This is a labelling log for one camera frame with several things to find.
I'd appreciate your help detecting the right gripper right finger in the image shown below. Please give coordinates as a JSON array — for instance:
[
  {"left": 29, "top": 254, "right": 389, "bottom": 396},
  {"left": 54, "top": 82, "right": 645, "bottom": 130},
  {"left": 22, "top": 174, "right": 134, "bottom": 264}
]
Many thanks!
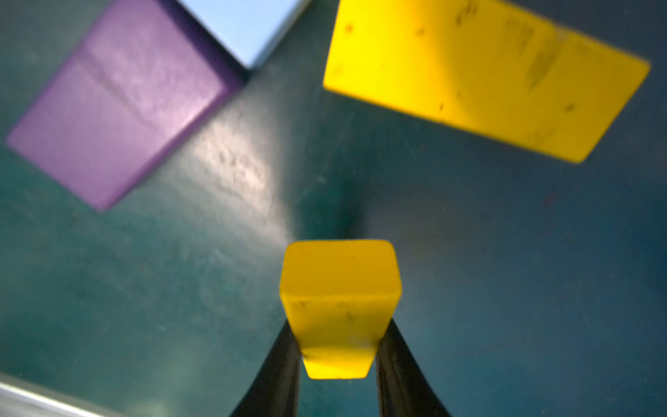
[{"left": 375, "top": 320, "right": 452, "bottom": 417}]

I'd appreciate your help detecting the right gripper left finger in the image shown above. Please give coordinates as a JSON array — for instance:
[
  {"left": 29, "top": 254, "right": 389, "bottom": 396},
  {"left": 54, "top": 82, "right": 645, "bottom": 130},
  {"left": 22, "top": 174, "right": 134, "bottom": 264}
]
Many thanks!
[{"left": 231, "top": 321, "right": 302, "bottom": 417}]

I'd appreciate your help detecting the orange yellow long block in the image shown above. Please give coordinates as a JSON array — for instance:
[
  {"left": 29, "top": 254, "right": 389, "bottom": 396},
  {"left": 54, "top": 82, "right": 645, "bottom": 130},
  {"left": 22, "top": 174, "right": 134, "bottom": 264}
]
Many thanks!
[{"left": 280, "top": 240, "right": 402, "bottom": 380}]

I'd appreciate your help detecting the purple block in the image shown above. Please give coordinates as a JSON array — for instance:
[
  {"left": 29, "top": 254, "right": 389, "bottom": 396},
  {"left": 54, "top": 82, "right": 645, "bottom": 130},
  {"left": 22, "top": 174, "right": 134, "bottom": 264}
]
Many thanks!
[{"left": 8, "top": 1, "right": 242, "bottom": 210}]

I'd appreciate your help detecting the light blue block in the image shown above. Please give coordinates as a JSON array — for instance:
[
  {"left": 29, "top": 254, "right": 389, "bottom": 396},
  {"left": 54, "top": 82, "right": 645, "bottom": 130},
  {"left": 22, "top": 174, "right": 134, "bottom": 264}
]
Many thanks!
[{"left": 180, "top": 0, "right": 309, "bottom": 70}]

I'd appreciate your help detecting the aluminium front rail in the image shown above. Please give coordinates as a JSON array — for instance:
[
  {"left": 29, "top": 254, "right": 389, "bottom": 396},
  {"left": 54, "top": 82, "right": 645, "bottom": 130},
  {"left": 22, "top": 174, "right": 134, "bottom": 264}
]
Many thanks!
[{"left": 1, "top": 374, "right": 122, "bottom": 417}]

